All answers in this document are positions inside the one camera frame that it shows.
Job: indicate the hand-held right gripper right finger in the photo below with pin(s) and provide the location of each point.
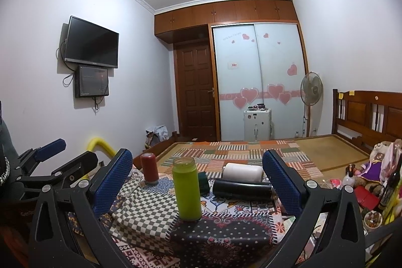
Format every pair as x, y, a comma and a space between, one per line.
282, 183

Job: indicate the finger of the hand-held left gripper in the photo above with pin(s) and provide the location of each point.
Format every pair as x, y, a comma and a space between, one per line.
80, 162
50, 148

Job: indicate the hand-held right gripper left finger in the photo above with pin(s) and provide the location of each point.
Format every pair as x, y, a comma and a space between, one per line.
111, 181

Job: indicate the white cup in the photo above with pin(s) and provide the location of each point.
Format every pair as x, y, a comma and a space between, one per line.
243, 173

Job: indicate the red cup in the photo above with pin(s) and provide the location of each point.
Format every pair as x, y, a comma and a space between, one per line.
149, 168

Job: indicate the black cup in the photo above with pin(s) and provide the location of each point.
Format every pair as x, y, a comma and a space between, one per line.
240, 190

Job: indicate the green cup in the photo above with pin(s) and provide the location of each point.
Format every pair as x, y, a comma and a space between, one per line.
187, 189

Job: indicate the yellow foam pipe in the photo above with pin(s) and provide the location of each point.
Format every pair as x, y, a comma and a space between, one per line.
97, 145

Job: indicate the checkered cloth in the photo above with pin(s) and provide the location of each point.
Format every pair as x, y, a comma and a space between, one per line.
147, 211

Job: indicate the patchwork blanket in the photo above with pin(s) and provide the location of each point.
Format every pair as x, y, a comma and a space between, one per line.
238, 151

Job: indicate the woven bed mat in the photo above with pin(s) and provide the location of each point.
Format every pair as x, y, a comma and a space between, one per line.
333, 150

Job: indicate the small white cabinet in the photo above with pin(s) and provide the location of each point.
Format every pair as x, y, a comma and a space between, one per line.
257, 125

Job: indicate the pile of clothes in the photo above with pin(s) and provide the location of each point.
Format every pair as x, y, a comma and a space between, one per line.
157, 134

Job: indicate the white pump bottle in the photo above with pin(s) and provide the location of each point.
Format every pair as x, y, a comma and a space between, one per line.
348, 180

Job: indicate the patterned tablecloth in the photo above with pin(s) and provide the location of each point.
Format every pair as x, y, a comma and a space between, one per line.
219, 239

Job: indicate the red box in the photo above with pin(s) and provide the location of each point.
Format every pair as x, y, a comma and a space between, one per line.
368, 196

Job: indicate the small bowl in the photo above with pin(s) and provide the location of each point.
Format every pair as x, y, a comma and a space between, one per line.
373, 219

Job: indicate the standing fan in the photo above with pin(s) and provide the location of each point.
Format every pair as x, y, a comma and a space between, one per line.
311, 88

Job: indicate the stuffed toy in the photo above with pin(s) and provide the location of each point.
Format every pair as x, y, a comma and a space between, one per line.
381, 161

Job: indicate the dark glass bottle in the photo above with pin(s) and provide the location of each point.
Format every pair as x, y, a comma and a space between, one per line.
392, 189

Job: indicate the heart-print sliding wardrobe doors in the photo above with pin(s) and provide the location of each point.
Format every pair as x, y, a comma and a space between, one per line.
260, 67

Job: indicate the brown wooden door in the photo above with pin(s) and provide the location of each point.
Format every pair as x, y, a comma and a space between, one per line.
196, 89

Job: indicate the wooden overhead cabinet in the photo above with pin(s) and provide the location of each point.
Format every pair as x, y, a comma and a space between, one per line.
219, 15

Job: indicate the black wall box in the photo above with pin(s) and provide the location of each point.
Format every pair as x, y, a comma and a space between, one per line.
91, 81

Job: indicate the wooden bed frame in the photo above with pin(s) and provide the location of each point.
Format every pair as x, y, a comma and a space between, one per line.
361, 111

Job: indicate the wall-mounted television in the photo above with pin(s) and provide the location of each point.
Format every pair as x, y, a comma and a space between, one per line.
91, 42

